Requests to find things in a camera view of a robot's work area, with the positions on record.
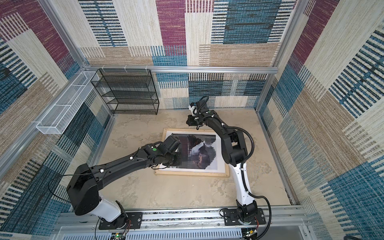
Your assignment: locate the waterfall photo with white border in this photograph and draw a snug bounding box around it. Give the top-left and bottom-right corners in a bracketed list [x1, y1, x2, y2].
[158, 130, 226, 174]

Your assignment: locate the wooden picture frame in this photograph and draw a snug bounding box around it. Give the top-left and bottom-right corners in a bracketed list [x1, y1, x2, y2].
[154, 127, 230, 178]

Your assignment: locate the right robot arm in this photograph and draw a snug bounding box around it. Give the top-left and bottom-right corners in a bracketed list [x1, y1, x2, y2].
[187, 101, 258, 225]

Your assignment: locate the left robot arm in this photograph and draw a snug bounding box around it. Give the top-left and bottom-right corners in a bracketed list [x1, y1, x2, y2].
[67, 136, 181, 229]

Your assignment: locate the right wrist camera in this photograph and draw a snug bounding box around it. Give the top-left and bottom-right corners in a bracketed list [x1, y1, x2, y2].
[189, 103, 200, 116]

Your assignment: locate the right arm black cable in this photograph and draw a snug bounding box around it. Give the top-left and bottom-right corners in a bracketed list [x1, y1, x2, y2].
[191, 95, 273, 240]

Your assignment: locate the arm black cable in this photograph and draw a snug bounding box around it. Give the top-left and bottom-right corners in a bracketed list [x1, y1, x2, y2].
[191, 95, 273, 240]
[47, 172, 133, 240]

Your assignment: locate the aluminium front rail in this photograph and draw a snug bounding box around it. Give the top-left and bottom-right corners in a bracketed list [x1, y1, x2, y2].
[50, 206, 316, 240]

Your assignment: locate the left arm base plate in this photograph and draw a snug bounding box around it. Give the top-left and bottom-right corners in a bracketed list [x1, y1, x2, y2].
[98, 212, 143, 231]

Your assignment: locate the black wire shelf rack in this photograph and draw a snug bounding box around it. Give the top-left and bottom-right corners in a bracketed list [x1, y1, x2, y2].
[91, 69, 160, 115]

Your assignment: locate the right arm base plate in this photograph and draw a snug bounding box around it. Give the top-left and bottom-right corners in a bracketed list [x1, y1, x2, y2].
[219, 208, 267, 226]

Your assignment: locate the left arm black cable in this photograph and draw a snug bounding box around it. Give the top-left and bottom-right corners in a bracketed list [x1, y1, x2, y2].
[47, 172, 133, 240]

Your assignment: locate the white mesh wall basket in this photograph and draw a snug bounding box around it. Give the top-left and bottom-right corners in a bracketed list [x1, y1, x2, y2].
[36, 71, 96, 135]

